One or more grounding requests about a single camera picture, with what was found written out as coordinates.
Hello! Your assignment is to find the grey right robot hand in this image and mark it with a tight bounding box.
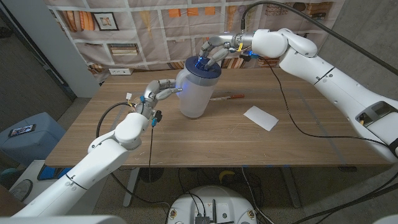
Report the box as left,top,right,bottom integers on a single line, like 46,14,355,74
198,33,243,70

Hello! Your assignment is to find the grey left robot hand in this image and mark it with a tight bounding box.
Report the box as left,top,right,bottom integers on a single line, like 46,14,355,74
143,78,183,108

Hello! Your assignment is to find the dark blue pitcher lid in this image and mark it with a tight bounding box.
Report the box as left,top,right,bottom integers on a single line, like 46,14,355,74
185,55,223,78

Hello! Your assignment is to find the translucent plastic pitcher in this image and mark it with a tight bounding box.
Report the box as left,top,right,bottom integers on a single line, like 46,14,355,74
175,67,218,119

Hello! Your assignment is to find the white left shoulder cover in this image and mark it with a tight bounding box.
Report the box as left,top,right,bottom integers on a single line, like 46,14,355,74
0,215,127,224

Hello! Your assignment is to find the white right shoulder cover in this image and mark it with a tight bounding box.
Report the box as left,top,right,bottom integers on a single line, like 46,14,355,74
371,213,398,224

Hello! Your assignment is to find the printed bookshelf backdrop cloth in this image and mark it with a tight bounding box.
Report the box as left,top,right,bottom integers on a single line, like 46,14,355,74
45,0,346,83

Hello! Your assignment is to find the black round floor object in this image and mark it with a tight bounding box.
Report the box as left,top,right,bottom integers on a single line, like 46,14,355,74
139,167,165,184

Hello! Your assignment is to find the white paper sheet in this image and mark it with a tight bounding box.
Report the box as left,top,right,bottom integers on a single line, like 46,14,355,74
243,105,279,132

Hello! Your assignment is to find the white table leg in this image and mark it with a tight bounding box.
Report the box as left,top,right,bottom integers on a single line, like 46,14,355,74
123,167,141,208

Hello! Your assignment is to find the yellow object under table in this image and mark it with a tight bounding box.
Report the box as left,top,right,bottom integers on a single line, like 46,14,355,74
218,169,236,184

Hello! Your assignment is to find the white robot torso base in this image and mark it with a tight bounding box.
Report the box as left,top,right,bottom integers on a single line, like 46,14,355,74
167,185,258,224

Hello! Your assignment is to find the blue storage box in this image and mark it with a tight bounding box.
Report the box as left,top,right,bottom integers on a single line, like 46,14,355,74
0,112,58,166

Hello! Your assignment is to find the black smartphone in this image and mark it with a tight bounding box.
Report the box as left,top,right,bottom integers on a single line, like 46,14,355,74
8,124,37,138

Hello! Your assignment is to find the grey table leg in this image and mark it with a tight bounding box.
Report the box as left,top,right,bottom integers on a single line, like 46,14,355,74
281,166,302,208

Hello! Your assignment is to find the grey sneaker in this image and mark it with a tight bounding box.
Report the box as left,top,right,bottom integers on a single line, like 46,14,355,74
11,179,34,202

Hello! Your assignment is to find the white wall power outlet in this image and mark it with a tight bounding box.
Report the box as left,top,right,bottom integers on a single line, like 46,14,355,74
108,68,134,76

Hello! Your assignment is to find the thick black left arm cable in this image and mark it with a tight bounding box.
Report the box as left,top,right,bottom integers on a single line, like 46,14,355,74
95,101,171,208

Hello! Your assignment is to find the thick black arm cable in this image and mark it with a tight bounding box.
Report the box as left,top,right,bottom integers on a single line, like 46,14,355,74
241,0,398,77
95,101,171,208

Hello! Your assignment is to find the thin black left wrist cable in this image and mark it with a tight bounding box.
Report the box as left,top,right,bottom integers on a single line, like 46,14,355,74
148,124,155,183

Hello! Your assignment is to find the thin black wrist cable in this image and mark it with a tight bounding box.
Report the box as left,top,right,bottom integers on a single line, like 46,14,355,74
148,124,155,183
259,55,392,149

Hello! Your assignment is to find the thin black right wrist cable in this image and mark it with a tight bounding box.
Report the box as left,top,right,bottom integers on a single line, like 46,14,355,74
259,55,392,149

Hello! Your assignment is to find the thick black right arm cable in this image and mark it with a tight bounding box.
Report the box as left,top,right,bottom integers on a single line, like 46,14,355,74
241,0,398,77

